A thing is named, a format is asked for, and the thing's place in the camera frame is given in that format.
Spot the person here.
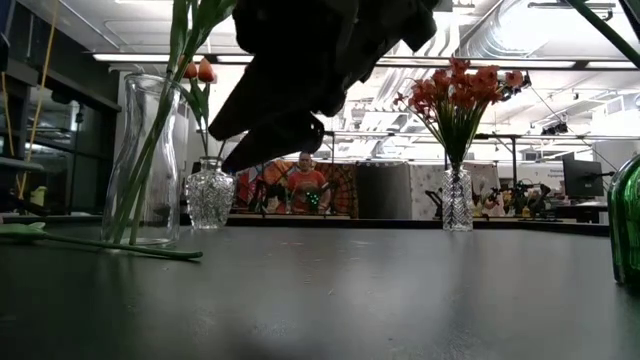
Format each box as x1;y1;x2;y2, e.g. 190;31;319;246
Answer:
285;151;332;215

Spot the slim cut-crystal vase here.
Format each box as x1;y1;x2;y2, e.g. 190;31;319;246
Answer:
441;163;474;233

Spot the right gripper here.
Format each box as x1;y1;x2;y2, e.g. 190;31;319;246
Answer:
206;0;441;175

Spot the black background monitor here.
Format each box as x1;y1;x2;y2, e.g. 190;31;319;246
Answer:
562;152;616;200

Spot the yellow cord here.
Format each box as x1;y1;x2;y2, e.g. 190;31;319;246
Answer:
0;62;15;157
16;19;57;204

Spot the white patterned curtain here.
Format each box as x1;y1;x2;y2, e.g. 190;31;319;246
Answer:
409;162;501;207

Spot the dark grey partition panel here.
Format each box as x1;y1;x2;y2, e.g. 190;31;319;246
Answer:
357;162;412;220

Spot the green glass vase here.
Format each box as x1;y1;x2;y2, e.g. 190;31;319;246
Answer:
607;153;640;287

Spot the round cut-crystal vase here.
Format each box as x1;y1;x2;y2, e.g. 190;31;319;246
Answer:
184;155;236;230

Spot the dark shelving unit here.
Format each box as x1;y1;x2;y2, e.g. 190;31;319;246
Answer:
0;0;122;217

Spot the smooth clear glass carafe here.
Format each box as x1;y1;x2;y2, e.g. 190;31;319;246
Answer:
101;73;182;249

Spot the colourful patterned tapestry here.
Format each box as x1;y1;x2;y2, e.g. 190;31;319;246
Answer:
234;158;359;219

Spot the black overhead light rail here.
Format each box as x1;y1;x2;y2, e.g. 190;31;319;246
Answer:
91;51;640;71

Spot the black ceiling spotlight cluster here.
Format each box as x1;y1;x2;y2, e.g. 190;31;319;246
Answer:
504;74;533;101

